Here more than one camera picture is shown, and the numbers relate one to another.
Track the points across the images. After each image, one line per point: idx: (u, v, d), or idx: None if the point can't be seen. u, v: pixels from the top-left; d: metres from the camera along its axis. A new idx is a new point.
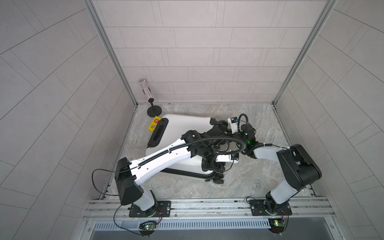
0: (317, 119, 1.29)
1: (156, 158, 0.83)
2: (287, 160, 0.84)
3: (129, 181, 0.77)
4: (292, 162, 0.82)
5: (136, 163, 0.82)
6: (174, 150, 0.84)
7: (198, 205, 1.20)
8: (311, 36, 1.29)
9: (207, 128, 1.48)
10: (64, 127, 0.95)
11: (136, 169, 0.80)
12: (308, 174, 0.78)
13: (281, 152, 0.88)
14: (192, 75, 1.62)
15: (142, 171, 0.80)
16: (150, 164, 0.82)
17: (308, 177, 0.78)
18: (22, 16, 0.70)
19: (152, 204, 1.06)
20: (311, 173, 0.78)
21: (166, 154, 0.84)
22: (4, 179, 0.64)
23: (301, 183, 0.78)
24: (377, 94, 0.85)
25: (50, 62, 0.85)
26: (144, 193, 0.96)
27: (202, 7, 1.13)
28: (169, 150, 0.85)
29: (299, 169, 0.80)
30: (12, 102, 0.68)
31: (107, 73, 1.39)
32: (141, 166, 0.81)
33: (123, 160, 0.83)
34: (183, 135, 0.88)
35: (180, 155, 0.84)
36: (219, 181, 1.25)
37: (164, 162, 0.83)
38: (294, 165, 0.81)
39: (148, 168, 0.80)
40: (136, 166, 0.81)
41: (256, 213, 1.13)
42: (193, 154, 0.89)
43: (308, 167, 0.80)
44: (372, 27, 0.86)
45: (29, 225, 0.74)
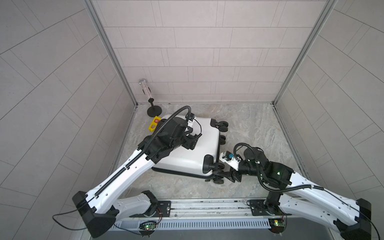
0: (317, 119, 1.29)
1: (115, 180, 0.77)
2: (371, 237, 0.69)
3: (88, 215, 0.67)
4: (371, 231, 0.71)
5: (92, 193, 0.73)
6: (133, 164, 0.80)
7: (198, 205, 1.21)
8: (311, 36, 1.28)
9: (210, 128, 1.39)
10: (64, 127, 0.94)
11: (94, 200, 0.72)
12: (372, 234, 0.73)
13: (363, 226, 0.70)
14: (192, 75, 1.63)
15: (102, 198, 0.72)
16: (109, 188, 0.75)
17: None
18: (23, 17, 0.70)
19: (149, 204, 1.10)
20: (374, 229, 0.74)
21: (124, 173, 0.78)
22: (4, 179, 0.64)
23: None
24: (378, 94, 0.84)
25: (50, 62, 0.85)
26: (126, 207, 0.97)
27: (202, 7, 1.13)
28: (127, 167, 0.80)
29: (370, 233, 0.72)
30: (13, 102, 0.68)
31: (107, 73, 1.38)
32: (99, 194, 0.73)
33: (77, 195, 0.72)
34: (139, 145, 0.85)
35: (140, 167, 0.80)
36: (219, 181, 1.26)
37: (125, 180, 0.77)
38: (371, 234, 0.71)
39: (107, 193, 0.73)
40: (93, 197, 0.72)
41: (256, 213, 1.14)
42: (157, 159, 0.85)
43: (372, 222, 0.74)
44: (372, 27, 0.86)
45: (29, 225, 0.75)
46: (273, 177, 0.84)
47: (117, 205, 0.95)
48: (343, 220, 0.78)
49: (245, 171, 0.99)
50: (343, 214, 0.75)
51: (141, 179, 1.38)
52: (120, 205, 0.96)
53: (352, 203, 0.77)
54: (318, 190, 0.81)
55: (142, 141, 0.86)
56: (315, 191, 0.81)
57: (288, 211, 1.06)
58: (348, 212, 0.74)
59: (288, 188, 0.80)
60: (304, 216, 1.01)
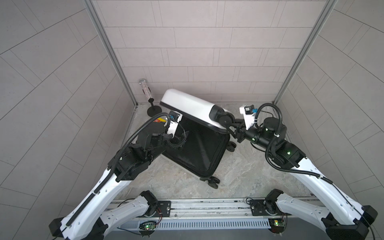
0: (317, 119, 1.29)
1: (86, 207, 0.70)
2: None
3: None
4: None
5: (65, 223, 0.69)
6: (103, 187, 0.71)
7: (197, 205, 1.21)
8: (311, 36, 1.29)
9: None
10: (64, 127, 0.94)
11: (68, 228, 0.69)
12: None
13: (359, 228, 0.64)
14: (192, 75, 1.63)
15: (75, 226, 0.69)
16: (81, 217, 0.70)
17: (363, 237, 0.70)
18: (22, 16, 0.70)
19: (147, 206, 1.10)
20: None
21: (94, 200, 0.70)
22: (4, 179, 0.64)
23: None
24: (378, 94, 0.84)
25: (50, 62, 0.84)
26: (116, 219, 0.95)
27: (202, 7, 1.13)
28: (95, 192, 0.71)
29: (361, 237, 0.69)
30: (13, 101, 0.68)
31: (107, 73, 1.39)
32: (72, 224, 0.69)
33: (51, 224, 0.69)
34: (108, 164, 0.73)
35: (111, 190, 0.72)
36: (213, 185, 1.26)
37: (97, 205, 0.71)
38: None
39: (79, 223, 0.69)
40: (66, 227, 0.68)
41: (256, 213, 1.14)
42: (130, 177, 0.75)
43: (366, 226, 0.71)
44: (372, 27, 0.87)
45: (29, 225, 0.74)
46: (283, 155, 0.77)
47: (105, 219, 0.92)
48: (338, 217, 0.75)
49: (251, 136, 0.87)
50: (342, 211, 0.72)
51: (140, 179, 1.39)
52: (109, 218, 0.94)
53: (356, 206, 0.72)
54: (326, 183, 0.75)
55: (112, 160, 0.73)
56: (321, 181, 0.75)
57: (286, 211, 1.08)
58: (349, 212, 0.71)
59: (293, 170, 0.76)
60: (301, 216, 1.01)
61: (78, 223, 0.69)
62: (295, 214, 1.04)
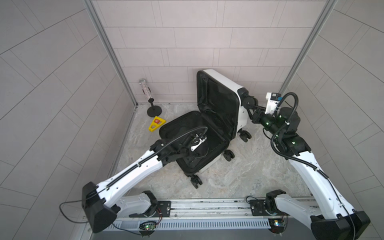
0: (317, 119, 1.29)
1: (124, 176, 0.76)
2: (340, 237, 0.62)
3: (97, 206, 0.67)
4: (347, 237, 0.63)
5: (104, 185, 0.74)
6: (144, 162, 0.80)
7: (198, 205, 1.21)
8: (311, 36, 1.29)
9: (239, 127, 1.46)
10: (64, 127, 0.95)
11: (105, 191, 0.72)
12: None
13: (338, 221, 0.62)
14: (192, 75, 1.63)
15: (112, 191, 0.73)
16: (121, 183, 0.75)
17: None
18: (23, 16, 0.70)
19: (149, 204, 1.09)
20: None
21: (135, 170, 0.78)
22: (4, 179, 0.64)
23: None
24: (378, 94, 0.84)
25: (50, 62, 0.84)
26: (127, 206, 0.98)
27: (202, 7, 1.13)
28: (139, 164, 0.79)
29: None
30: (13, 102, 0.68)
31: (107, 73, 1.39)
32: (110, 186, 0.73)
33: (88, 185, 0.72)
34: (151, 147, 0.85)
35: (151, 167, 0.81)
36: (195, 183, 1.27)
37: (136, 176, 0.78)
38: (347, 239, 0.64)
39: (118, 187, 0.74)
40: (104, 188, 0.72)
41: (256, 213, 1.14)
42: (165, 162, 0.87)
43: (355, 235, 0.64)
44: (372, 27, 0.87)
45: (29, 225, 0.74)
46: (287, 143, 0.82)
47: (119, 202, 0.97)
48: (324, 213, 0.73)
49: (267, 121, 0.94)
50: (328, 205, 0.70)
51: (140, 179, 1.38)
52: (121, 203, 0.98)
53: (346, 206, 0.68)
54: (322, 176, 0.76)
55: (156, 144, 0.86)
56: (317, 174, 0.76)
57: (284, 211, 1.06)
58: (335, 206, 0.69)
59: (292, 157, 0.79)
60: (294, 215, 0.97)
61: (116, 187, 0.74)
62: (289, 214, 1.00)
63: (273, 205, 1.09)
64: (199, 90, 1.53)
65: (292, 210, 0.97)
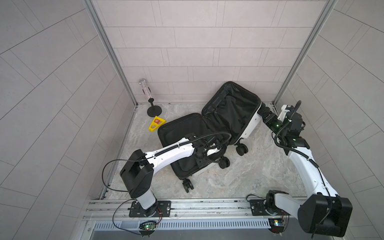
0: (317, 119, 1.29)
1: (167, 152, 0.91)
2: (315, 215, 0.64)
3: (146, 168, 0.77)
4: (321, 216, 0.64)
5: (151, 153, 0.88)
6: (183, 145, 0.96)
7: (198, 205, 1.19)
8: (311, 36, 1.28)
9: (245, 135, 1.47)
10: (64, 127, 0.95)
11: (152, 159, 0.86)
12: (325, 228, 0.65)
13: (316, 196, 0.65)
14: (192, 75, 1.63)
15: (158, 160, 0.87)
16: (164, 155, 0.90)
17: (325, 231, 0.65)
18: (23, 16, 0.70)
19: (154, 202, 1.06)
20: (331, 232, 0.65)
21: (175, 148, 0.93)
22: (4, 179, 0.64)
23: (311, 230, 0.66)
24: (378, 94, 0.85)
25: (50, 62, 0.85)
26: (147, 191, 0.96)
27: (202, 7, 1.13)
28: (178, 145, 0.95)
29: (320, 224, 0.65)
30: (13, 102, 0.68)
31: (107, 73, 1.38)
32: (156, 156, 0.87)
33: (138, 152, 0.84)
34: (186, 135, 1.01)
35: (187, 149, 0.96)
36: (187, 187, 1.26)
37: (175, 155, 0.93)
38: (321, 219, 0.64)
39: (163, 158, 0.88)
40: (152, 156, 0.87)
41: (256, 213, 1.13)
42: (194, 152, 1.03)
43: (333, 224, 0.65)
44: (372, 27, 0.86)
45: (29, 225, 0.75)
46: (288, 139, 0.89)
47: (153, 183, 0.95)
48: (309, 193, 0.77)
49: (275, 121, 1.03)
50: (312, 185, 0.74)
51: None
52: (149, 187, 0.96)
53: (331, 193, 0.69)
54: (313, 165, 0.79)
55: (190, 133, 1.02)
56: (308, 163, 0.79)
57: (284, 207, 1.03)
58: (318, 187, 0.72)
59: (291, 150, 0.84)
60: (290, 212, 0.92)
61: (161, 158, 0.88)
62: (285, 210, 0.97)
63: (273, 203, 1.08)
64: (214, 98, 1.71)
65: (289, 206, 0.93)
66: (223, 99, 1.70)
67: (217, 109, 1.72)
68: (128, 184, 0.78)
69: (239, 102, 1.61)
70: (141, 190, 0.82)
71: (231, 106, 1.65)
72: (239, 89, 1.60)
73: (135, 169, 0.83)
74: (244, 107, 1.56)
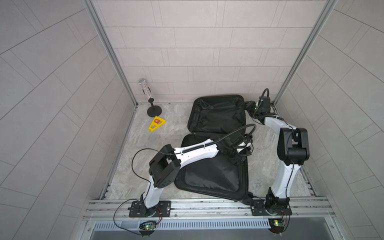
0: (317, 119, 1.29)
1: (194, 150, 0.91)
2: (285, 137, 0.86)
3: (176, 161, 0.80)
4: (288, 140, 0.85)
5: (179, 150, 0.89)
6: (208, 146, 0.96)
7: (197, 205, 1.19)
8: (311, 36, 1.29)
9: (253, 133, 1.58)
10: (64, 127, 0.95)
11: (180, 155, 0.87)
12: (294, 152, 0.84)
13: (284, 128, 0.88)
14: (192, 75, 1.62)
15: (184, 157, 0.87)
16: (191, 152, 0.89)
17: (294, 155, 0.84)
18: (23, 16, 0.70)
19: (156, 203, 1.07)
20: (300, 154, 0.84)
21: (201, 148, 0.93)
22: (4, 179, 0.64)
23: (287, 157, 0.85)
24: (377, 94, 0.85)
25: (50, 62, 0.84)
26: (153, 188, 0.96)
27: (202, 7, 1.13)
28: (204, 145, 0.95)
29: (290, 147, 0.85)
30: (12, 102, 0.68)
31: (107, 73, 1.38)
32: (184, 152, 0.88)
33: (168, 145, 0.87)
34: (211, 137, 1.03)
35: (212, 150, 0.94)
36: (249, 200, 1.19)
37: (201, 154, 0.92)
38: (289, 142, 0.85)
39: (190, 155, 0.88)
40: (180, 152, 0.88)
41: (256, 213, 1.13)
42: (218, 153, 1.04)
43: (301, 149, 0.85)
44: (372, 27, 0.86)
45: (29, 225, 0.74)
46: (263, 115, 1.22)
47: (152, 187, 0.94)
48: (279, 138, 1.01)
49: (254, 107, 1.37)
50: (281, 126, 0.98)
51: (140, 180, 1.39)
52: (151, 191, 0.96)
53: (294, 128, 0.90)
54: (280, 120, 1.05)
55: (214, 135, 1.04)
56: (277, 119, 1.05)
57: (286, 196, 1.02)
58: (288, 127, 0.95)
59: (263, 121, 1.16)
60: (282, 182, 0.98)
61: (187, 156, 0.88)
62: (280, 184, 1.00)
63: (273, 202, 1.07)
64: (192, 116, 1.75)
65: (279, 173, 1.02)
66: (199, 113, 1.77)
67: (198, 123, 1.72)
68: (155, 174, 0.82)
69: (214, 111, 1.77)
70: (166, 184, 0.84)
71: (210, 116, 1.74)
72: (208, 102, 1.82)
73: (163, 162, 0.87)
74: (222, 112, 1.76)
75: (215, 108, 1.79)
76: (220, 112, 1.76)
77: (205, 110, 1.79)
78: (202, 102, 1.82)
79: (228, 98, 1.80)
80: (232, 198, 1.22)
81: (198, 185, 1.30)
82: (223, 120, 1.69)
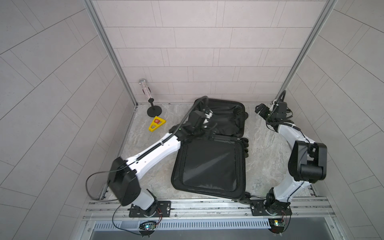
0: (317, 120, 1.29)
1: (150, 153, 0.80)
2: (299, 152, 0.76)
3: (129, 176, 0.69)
4: (304, 155, 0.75)
5: (133, 159, 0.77)
6: (167, 142, 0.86)
7: (197, 205, 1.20)
8: (311, 37, 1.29)
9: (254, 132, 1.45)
10: (64, 127, 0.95)
11: (135, 164, 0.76)
12: (310, 171, 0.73)
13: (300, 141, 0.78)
14: (192, 75, 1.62)
15: (141, 164, 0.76)
16: (147, 157, 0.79)
17: (309, 173, 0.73)
18: (23, 17, 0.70)
19: (152, 201, 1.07)
20: (316, 173, 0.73)
21: (159, 147, 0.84)
22: (4, 179, 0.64)
23: (299, 174, 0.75)
24: (377, 94, 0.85)
25: (50, 62, 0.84)
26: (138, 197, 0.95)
27: (202, 7, 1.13)
28: (162, 142, 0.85)
29: (305, 164, 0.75)
30: (13, 102, 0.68)
31: (107, 73, 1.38)
32: (139, 160, 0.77)
33: (117, 160, 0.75)
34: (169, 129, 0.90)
35: (173, 144, 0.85)
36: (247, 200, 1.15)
37: (161, 154, 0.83)
38: (304, 158, 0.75)
39: (146, 161, 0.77)
40: (134, 161, 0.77)
41: (256, 213, 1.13)
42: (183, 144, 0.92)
43: (317, 167, 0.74)
44: (372, 27, 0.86)
45: (29, 225, 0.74)
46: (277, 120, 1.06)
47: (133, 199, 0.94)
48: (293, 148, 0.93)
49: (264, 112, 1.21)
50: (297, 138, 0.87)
51: (140, 179, 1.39)
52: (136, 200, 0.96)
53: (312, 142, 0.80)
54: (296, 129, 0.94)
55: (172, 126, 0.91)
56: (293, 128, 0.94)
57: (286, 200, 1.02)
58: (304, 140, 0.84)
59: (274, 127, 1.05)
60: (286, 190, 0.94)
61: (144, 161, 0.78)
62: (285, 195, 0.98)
63: (273, 202, 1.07)
64: None
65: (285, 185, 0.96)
66: None
67: None
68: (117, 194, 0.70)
69: (214, 113, 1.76)
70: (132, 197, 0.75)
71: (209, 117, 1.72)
72: (208, 104, 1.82)
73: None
74: (221, 114, 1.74)
75: (215, 110, 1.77)
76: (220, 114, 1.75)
77: None
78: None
79: (228, 103, 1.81)
80: (230, 197, 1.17)
81: (195, 185, 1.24)
82: (222, 122, 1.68)
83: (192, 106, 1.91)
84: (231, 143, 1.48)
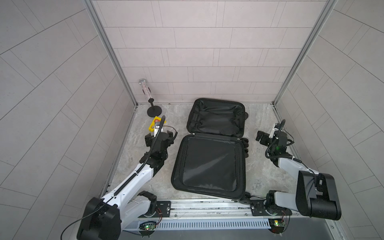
0: (317, 120, 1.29)
1: (127, 185, 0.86)
2: (306, 185, 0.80)
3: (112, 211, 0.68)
4: (311, 189, 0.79)
5: (110, 195, 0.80)
6: (141, 172, 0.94)
7: (197, 205, 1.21)
8: (311, 37, 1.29)
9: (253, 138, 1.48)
10: (64, 127, 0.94)
11: (113, 200, 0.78)
12: (321, 207, 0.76)
13: (305, 173, 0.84)
14: (192, 75, 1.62)
15: (120, 198, 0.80)
16: (124, 189, 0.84)
17: (321, 210, 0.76)
18: (23, 17, 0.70)
19: (150, 202, 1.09)
20: (328, 208, 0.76)
21: (134, 178, 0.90)
22: (4, 179, 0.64)
23: (310, 211, 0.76)
24: (377, 94, 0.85)
25: (50, 62, 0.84)
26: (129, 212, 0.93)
27: (202, 7, 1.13)
28: (136, 172, 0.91)
29: (315, 200, 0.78)
30: (13, 102, 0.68)
31: (107, 73, 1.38)
32: (116, 195, 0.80)
33: (94, 198, 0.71)
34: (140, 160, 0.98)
35: (147, 173, 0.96)
36: (247, 201, 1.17)
37: (138, 182, 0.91)
38: (312, 193, 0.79)
39: (125, 194, 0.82)
40: (111, 197, 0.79)
41: (256, 213, 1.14)
42: (155, 170, 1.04)
43: (328, 203, 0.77)
44: (372, 27, 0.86)
45: (29, 225, 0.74)
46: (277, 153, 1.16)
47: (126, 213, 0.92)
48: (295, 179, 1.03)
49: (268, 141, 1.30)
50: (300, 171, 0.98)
51: None
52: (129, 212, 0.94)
53: (317, 174, 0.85)
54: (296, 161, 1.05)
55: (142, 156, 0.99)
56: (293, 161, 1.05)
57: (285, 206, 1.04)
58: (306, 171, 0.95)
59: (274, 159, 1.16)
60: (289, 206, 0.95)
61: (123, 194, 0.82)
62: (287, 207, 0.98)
63: (273, 202, 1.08)
64: (191, 115, 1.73)
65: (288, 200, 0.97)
66: (198, 114, 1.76)
67: (197, 123, 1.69)
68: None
69: (214, 113, 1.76)
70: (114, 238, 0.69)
71: (209, 117, 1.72)
72: (208, 104, 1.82)
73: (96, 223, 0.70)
74: (221, 114, 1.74)
75: (215, 110, 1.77)
76: (220, 114, 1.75)
77: (204, 112, 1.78)
78: (202, 102, 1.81)
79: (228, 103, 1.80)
80: (230, 197, 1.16)
81: (195, 185, 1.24)
82: (222, 122, 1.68)
83: (192, 106, 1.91)
84: (231, 143, 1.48)
